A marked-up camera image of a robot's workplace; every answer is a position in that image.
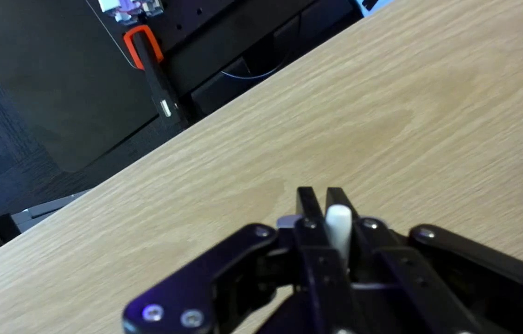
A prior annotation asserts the orange black clamp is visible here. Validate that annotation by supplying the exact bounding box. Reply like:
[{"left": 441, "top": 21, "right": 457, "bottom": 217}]
[{"left": 122, "top": 25, "right": 181, "bottom": 121}]

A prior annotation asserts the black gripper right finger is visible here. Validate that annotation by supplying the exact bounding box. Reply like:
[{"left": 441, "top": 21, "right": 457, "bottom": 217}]
[{"left": 326, "top": 188, "right": 523, "bottom": 334}]

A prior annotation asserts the white marker pen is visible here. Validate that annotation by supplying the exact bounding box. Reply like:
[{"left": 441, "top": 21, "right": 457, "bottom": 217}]
[{"left": 326, "top": 204, "right": 352, "bottom": 266}]

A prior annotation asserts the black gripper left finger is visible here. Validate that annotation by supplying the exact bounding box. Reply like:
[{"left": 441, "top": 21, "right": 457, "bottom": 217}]
[{"left": 122, "top": 188, "right": 361, "bottom": 334}]

